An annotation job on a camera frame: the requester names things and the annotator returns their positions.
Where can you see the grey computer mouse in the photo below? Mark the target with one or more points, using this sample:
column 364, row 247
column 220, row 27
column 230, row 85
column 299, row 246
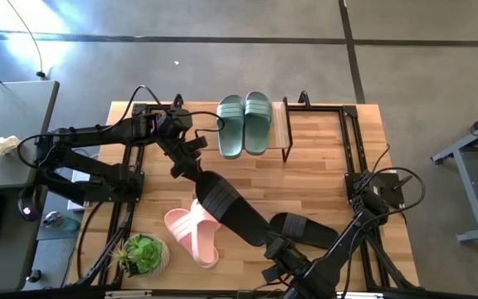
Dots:
column 52, row 219

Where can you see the crumpled white cloth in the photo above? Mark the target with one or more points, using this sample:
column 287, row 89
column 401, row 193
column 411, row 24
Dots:
column 2, row 146

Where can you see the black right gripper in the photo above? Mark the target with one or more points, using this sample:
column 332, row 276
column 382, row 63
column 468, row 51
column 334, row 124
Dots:
column 291, row 263

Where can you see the grey metal table frame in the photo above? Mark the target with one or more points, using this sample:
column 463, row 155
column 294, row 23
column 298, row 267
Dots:
column 467, row 195

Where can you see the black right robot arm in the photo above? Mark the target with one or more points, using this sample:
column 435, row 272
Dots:
column 347, row 249

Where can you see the black aluminium rig frame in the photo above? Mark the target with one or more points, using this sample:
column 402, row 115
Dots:
column 349, row 110

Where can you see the black device with indicator light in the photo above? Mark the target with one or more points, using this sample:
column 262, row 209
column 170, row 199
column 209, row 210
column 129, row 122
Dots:
column 27, row 211

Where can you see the wooden shelf with black frame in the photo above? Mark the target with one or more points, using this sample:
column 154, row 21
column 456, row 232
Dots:
column 280, row 128

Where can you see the grey desk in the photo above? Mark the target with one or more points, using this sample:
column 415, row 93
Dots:
column 6, row 104

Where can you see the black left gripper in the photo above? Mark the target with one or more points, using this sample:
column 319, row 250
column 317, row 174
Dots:
column 183, row 153

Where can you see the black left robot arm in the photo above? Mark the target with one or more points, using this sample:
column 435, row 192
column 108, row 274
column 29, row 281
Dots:
column 98, row 166

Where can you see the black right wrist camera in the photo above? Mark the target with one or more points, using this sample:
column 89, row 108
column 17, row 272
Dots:
column 272, row 275

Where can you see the potted green succulent plant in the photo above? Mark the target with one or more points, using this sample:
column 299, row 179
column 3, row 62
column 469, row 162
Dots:
column 143, row 255

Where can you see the green rubber slide sandal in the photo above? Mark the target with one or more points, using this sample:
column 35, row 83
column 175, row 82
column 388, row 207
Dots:
column 230, row 128
column 257, row 124

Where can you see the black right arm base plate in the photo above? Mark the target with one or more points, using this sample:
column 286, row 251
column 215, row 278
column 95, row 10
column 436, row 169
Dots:
column 392, row 187

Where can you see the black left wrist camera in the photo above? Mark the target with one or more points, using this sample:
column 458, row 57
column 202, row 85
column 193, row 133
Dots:
column 197, row 143

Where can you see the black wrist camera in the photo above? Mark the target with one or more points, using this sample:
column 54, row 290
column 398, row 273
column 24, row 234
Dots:
column 197, row 143
column 272, row 275

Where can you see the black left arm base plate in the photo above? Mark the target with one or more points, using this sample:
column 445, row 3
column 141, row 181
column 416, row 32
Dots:
column 133, row 189

